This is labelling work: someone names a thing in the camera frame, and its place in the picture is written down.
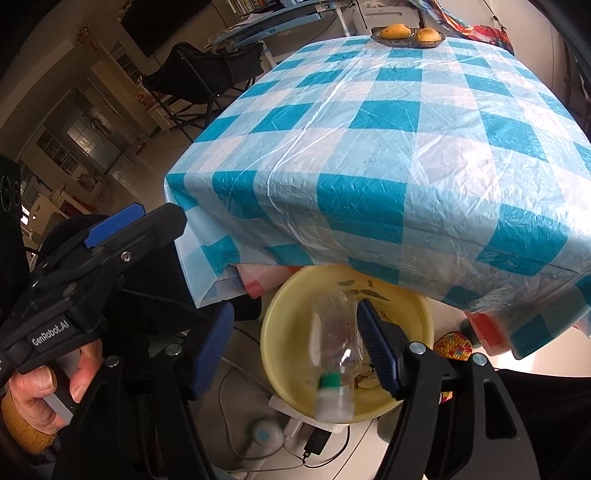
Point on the person's black trousers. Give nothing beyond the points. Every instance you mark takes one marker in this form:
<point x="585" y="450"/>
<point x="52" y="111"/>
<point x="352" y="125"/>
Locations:
<point x="152" y="295"/>

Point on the black television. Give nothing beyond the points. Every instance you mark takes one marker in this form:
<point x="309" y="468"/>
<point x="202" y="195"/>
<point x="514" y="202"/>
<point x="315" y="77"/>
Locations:
<point x="161" y="23"/>

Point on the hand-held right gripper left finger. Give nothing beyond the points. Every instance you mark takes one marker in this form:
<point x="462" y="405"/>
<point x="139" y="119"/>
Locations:
<point x="212" y="350"/>

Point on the black power adapter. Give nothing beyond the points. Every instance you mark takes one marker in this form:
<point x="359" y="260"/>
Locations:
<point x="316" y="441"/>

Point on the wooden chair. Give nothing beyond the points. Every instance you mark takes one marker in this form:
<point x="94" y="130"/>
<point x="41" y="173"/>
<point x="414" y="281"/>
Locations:
<point x="577" y="87"/>

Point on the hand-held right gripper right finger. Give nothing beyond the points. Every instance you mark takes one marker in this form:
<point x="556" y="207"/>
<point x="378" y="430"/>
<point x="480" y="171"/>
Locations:
<point x="376" y="350"/>

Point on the person's left hand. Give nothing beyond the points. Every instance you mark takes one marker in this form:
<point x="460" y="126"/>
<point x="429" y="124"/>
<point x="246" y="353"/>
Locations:
<point x="32" y="381"/>

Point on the spotted yellow mango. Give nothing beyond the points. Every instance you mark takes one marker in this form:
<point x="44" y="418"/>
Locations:
<point x="395" y="31"/>

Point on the blue checked plastic tablecloth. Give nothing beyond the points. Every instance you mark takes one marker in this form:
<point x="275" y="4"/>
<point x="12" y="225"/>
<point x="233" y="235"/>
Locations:
<point x="392" y="161"/>

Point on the red wall ornament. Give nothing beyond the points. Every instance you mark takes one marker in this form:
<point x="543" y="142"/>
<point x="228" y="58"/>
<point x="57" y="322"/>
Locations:
<point x="87" y="39"/>

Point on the colourful printed bag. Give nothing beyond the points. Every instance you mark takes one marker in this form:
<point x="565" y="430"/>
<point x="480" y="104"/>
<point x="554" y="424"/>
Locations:
<point x="480" y="32"/>

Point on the blue study desk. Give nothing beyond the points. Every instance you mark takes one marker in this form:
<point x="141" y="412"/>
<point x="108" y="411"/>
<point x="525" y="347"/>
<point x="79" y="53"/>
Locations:
<point x="277" y="23"/>

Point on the colourful patterned slipper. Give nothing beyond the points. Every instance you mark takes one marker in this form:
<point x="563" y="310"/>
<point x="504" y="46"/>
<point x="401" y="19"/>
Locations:
<point x="455" y="346"/>

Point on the glass fruit plate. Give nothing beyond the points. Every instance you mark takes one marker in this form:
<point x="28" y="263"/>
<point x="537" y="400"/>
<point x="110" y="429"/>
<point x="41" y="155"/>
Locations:
<point x="406" y="43"/>

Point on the clear plastic bottle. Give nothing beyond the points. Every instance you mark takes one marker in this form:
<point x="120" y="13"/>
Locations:
<point x="334" y="341"/>

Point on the white round plug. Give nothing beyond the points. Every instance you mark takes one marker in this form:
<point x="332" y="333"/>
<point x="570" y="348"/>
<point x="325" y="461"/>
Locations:
<point x="265" y="436"/>

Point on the yellow plastic basin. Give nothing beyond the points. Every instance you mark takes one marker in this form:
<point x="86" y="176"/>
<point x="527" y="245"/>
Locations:
<point x="291" y="332"/>

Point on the white plastic stool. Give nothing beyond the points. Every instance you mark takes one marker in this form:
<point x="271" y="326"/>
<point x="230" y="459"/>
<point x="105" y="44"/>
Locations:
<point x="383" y="11"/>

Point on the black folding chair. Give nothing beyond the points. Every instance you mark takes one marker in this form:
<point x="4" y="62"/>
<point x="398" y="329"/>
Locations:
<point x="203" y="74"/>

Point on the row of books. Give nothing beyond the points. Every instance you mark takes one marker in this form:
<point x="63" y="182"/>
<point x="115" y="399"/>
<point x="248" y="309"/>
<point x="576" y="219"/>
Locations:
<point x="254" y="5"/>

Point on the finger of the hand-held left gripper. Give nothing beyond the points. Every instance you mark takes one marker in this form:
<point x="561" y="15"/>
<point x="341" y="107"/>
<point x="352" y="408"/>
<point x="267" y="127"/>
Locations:
<point x="115" y="224"/>
<point x="152" y="233"/>

